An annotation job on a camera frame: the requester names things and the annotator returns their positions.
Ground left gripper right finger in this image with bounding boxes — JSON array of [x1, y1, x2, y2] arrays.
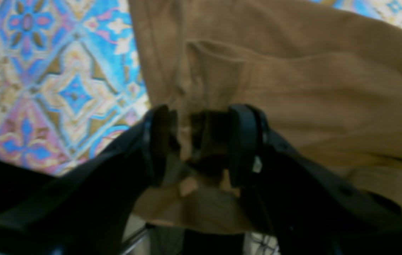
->
[[228, 104, 402, 255]]

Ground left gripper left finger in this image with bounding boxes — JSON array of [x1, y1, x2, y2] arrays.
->
[[0, 105, 170, 255]]

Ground brown t-shirt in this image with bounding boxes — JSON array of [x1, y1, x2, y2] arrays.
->
[[129, 0, 402, 234]]

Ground patterned tile tablecloth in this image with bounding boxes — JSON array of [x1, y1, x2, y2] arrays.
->
[[0, 0, 150, 176]]

